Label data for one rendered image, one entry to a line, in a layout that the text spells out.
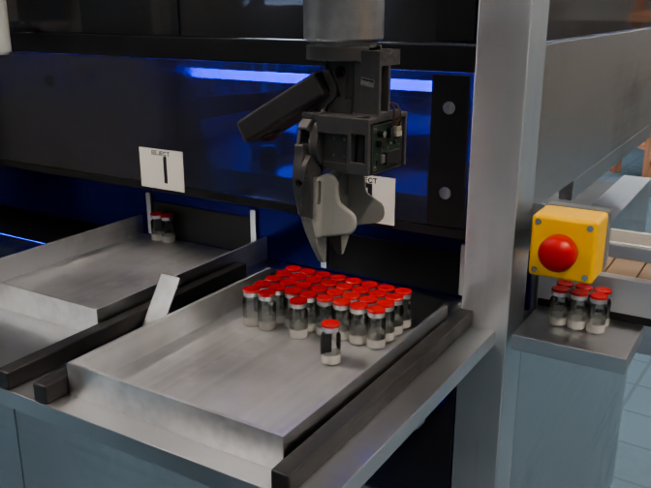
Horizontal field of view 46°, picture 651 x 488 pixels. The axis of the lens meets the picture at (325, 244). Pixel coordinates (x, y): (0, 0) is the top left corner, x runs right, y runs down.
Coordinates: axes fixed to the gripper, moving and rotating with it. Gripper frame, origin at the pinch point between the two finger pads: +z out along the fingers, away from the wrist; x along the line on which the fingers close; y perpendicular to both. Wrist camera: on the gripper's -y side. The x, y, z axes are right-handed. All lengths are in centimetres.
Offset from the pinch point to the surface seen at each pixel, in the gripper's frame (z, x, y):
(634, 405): 102, 180, -2
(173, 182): 1.4, 15.7, -38.1
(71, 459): 58, 14, -68
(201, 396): 13.5, -13.2, -5.7
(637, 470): 102, 142, 8
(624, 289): 9.5, 30.7, 23.0
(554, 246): 1.0, 16.0, 18.6
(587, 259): 2.9, 19.1, 21.4
